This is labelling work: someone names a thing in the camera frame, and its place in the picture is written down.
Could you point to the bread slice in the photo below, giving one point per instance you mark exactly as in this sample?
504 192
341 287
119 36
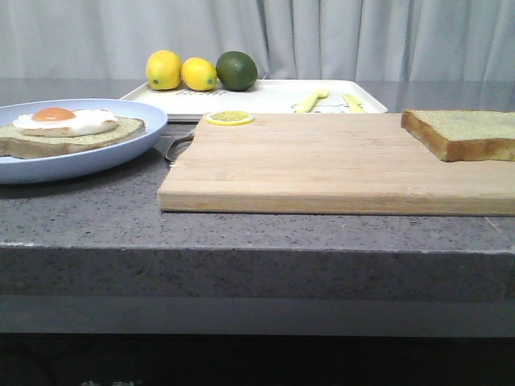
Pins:
18 145
463 135

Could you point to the fried egg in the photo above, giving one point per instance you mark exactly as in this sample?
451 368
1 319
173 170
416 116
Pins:
56 122

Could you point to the light blue plate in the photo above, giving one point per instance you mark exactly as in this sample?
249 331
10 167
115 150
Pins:
41 170

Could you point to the white serving tray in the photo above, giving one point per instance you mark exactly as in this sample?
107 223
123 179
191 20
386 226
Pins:
266 96

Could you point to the lemon slice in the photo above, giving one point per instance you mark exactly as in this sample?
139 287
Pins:
230 117

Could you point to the yellow plastic spoon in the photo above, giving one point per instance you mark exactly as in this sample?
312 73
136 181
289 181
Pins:
307 104

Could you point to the wooden cutting board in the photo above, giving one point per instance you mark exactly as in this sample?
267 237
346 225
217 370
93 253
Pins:
329 164

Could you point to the green lime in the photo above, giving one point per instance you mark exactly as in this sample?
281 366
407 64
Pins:
236 70

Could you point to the right yellow lemon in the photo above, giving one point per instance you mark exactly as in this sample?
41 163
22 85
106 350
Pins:
199 74

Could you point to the yellow lemon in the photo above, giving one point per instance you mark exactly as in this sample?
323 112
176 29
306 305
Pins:
199 74
163 70

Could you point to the left yellow lemon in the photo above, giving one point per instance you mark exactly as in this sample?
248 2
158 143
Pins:
163 70

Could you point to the grey curtain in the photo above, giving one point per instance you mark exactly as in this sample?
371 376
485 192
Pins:
349 40

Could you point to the metal cutting board handle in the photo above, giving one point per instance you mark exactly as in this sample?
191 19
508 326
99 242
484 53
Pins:
172 147

